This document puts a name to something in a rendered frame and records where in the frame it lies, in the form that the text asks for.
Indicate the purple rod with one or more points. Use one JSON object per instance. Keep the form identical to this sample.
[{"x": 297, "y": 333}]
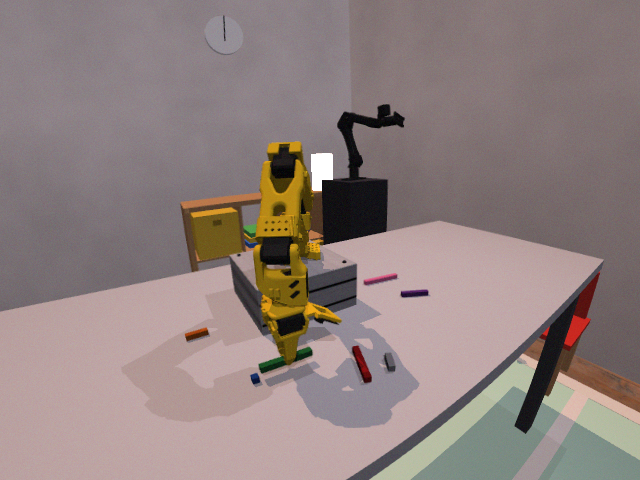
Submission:
[{"x": 414, "y": 293}]

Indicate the orange rod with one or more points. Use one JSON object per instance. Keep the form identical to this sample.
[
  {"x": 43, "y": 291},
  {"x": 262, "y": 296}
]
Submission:
[{"x": 196, "y": 334}]

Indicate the green rod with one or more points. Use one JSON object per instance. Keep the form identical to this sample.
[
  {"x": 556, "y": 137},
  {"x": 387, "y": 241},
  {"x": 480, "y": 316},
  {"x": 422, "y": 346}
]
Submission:
[{"x": 279, "y": 362}]

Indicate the pink rod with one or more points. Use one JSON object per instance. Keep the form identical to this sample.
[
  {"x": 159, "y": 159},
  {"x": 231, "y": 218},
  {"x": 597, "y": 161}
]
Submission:
[{"x": 380, "y": 279}]

